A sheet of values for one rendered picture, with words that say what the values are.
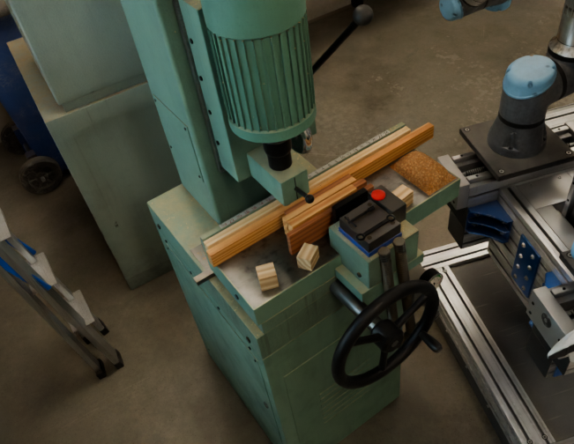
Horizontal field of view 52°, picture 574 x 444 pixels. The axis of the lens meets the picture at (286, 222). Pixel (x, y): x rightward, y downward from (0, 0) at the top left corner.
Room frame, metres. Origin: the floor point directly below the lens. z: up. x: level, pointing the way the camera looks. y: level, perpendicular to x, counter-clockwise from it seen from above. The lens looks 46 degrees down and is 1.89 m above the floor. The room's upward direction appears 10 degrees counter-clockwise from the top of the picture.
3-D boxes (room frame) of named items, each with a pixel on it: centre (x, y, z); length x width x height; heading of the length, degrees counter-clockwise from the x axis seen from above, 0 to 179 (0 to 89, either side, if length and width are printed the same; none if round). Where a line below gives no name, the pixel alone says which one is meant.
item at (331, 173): (1.02, -0.08, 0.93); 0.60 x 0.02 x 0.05; 118
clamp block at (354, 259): (0.84, -0.18, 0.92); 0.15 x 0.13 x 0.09; 118
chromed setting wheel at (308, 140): (1.14, -0.06, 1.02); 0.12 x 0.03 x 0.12; 28
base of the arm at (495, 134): (1.19, -0.65, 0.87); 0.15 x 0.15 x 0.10
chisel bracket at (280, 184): (0.98, 0.00, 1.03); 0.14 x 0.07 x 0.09; 28
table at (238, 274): (0.91, -0.14, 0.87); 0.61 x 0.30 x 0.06; 118
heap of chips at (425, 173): (1.04, -0.35, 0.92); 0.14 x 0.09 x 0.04; 28
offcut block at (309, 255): (0.82, -0.03, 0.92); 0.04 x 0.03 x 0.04; 148
